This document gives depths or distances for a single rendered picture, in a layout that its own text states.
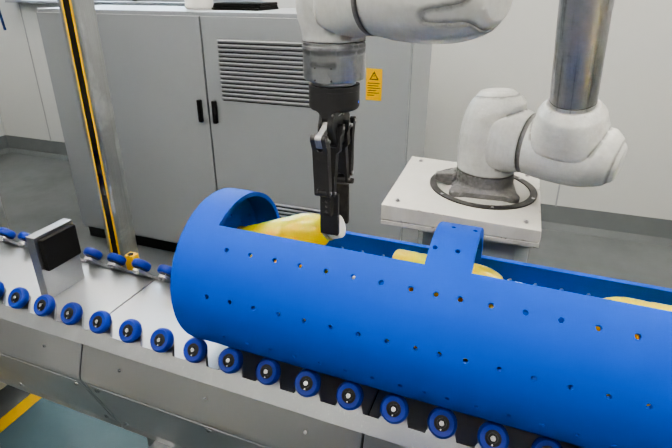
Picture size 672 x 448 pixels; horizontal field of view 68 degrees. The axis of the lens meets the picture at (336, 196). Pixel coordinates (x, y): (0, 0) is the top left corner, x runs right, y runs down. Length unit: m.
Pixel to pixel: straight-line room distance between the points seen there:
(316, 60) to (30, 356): 0.90
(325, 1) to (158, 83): 2.31
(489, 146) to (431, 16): 0.77
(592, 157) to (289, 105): 1.63
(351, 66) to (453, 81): 2.90
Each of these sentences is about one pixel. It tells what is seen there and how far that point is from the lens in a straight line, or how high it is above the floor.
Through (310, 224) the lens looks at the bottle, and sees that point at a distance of 0.81.
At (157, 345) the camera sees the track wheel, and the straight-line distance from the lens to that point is 1.02.
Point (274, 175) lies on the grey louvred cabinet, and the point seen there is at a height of 0.63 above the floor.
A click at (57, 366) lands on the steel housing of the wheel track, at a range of 1.24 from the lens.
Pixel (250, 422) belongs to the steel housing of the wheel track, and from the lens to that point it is 0.98.
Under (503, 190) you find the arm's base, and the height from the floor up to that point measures 1.07.
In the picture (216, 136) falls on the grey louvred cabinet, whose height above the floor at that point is 0.81.
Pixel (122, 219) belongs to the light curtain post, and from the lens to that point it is 1.60.
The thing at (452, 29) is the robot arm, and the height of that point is 1.53.
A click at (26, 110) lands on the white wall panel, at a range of 5.79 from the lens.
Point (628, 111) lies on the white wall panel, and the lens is 3.65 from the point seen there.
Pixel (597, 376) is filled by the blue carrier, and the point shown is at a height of 1.14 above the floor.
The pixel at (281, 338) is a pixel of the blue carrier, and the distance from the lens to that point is 0.80.
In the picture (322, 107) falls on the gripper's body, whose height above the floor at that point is 1.42.
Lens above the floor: 1.58
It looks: 23 degrees down
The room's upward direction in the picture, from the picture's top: straight up
